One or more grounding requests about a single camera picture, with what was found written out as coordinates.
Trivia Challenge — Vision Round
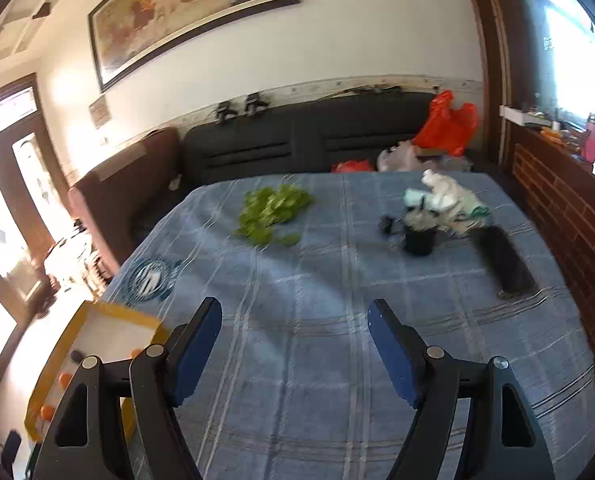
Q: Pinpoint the black box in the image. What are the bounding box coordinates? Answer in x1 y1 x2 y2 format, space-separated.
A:
402 215 437 257

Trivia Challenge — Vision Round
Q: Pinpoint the dark wooden pillar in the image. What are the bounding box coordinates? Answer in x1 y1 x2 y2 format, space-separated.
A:
460 0 518 176

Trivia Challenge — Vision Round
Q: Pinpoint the wooden glass door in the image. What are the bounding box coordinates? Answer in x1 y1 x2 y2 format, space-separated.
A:
0 74 73 361

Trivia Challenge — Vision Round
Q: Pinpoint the green lettuce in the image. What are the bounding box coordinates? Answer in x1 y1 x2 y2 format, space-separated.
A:
234 184 314 248

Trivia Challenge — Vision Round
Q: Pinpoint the dark grey sofa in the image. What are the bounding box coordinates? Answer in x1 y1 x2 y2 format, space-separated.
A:
130 91 498 243

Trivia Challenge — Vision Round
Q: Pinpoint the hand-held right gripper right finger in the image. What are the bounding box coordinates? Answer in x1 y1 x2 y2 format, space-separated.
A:
367 298 553 480

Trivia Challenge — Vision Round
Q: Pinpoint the yellow cardboard box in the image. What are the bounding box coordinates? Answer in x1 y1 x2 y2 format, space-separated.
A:
24 301 171 445

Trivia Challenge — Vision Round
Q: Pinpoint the small red plastic bag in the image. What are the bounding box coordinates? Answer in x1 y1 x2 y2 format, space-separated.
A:
331 159 374 174

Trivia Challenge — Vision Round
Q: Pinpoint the small wall sign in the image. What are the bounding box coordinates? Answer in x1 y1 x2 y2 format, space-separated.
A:
90 97 112 130

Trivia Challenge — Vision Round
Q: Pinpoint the black phone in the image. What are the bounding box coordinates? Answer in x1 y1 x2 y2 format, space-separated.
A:
470 225 538 301

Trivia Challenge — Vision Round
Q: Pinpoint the large red plastic bag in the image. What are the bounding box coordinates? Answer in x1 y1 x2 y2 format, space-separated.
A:
411 90 479 157

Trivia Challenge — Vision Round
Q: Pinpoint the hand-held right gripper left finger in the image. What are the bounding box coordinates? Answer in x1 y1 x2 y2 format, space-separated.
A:
30 296 223 480

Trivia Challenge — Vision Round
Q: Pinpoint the window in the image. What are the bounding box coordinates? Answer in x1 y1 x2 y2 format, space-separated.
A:
517 0 595 136

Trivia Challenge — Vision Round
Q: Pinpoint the white cloth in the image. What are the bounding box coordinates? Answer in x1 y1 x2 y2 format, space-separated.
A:
402 169 491 236

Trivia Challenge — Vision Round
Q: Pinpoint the white window ledge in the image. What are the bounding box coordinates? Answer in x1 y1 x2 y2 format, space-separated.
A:
499 105 561 128

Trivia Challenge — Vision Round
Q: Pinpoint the blue plaid blanket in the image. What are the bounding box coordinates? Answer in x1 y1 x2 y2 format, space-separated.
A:
100 172 595 480

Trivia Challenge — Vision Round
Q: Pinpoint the framed painting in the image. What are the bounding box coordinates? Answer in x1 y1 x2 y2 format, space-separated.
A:
88 0 301 93

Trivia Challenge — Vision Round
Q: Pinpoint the grey plastic bag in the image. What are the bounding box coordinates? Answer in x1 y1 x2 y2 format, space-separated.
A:
376 141 471 173

